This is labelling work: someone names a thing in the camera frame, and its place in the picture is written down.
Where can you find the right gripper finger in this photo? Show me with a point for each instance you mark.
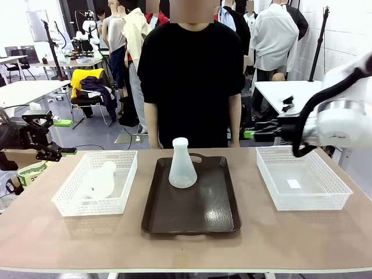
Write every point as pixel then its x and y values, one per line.
pixel 288 100
pixel 249 135

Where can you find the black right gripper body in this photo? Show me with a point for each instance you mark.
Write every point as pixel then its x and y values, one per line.
pixel 289 132

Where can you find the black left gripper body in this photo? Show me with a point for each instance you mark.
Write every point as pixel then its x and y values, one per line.
pixel 17 136

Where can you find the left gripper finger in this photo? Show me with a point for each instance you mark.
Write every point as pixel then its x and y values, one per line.
pixel 62 123
pixel 52 152

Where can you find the translucent white conical flask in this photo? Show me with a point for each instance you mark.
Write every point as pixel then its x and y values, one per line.
pixel 182 168
pixel 100 183

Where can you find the person's right forearm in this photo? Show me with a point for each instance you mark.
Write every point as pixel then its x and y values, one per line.
pixel 151 119

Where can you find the person's left forearm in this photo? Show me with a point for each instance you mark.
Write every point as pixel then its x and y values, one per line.
pixel 234 113

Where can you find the person's left hand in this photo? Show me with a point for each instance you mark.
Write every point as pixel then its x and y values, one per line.
pixel 234 140

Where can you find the person's right hand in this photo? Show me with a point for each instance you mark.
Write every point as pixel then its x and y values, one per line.
pixel 154 143

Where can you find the white side table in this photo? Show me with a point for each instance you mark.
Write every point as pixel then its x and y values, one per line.
pixel 26 91
pixel 284 90

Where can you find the brown cardboard box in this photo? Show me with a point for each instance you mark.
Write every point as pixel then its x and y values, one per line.
pixel 23 157

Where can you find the white bag with green print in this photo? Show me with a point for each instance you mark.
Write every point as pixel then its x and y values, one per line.
pixel 32 175

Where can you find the yellow garment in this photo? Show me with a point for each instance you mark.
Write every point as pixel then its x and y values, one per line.
pixel 77 77

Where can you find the small black device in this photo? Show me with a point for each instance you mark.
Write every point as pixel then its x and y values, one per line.
pixel 14 186

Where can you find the dark purple clothing pile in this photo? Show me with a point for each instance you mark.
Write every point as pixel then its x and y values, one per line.
pixel 97 87

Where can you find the cluttered background work table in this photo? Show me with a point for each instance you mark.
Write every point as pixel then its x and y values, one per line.
pixel 72 62

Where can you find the black tripod stand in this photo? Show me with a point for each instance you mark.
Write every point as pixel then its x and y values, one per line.
pixel 53 49
pixel 318 43

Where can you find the mannequin in white shirt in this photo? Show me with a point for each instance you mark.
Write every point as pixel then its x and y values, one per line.
pixel 273 37

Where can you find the metal floor outlet plate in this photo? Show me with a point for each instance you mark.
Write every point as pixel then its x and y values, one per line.
pixel 129 139

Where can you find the white perforated plastic basket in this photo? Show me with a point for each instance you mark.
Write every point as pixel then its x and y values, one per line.
pixel 314 203
pixel 96 207

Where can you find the black office chair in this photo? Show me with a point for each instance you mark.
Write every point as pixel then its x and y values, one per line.
pixel 19 62

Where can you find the black hanging jacket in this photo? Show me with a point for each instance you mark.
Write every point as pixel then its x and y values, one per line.
pixel 300 20

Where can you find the person in black t-shirt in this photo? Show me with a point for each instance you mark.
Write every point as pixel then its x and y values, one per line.
pixel 189 81

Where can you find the mannequin in black jacket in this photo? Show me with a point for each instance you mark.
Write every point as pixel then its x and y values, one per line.
pixel 236 26

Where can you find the dark brown plastic tray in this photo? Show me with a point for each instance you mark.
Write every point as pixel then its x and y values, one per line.
pixel 189 209

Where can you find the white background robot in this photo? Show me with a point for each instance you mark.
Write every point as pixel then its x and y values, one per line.
pixel 87 27

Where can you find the grey whiteboard panel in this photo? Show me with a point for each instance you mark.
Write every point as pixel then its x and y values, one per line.
pixel 36 26

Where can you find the red garment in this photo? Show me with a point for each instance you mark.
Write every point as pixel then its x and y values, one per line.
pixel 155 20

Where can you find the metal frame chair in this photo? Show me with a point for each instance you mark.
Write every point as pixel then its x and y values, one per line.
pixel 87 109

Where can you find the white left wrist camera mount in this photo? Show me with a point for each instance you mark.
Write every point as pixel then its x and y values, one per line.
pixel 36 109

